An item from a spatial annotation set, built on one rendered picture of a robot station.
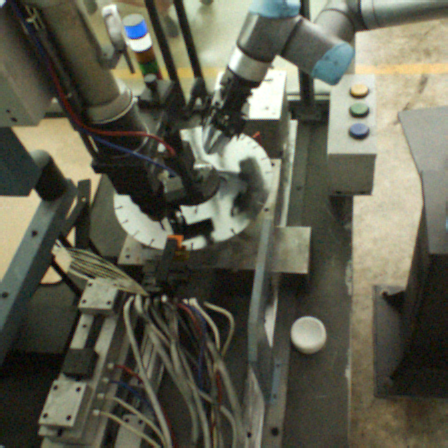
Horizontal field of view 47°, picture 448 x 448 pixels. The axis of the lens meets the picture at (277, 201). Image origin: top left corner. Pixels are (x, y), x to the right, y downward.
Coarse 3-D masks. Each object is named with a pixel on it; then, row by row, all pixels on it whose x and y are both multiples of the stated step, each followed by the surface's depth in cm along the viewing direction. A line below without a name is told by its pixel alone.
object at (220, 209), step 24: (192, 144) 112; (240, 144) 110; (240, 168) 106; (264, 168) 105; (216, 192) 102; (240, 192) 102; (264, 192) 101; (120, 216) 101; (144, 216) 100; (192, 216) 99; (216, 216) 99; (240, 216) 98; (144, 240) 97; (192, 240) 96; (216, 240) 95
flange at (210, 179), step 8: (200, 160) 107; (216, 168) 105; (200, 176) 102; (208, 176) 104; (216, 176) 104; (168, 184) 104; (176, 184) 103; (208, 184) 103; (216, 184) 103; (208, 192) 101; (200, 200) 101
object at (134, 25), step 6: (126, 18) 108; (132, 18) 107; (138, 18) 107; (126, 24) 106; (132, 24) 106; (138, 24) 106; (144, 24) 108; (126, 30) 107; (132, 30) 106; (138, 30) 107; (144, 30) 108; (132, 36) 108; (138, 36) 108
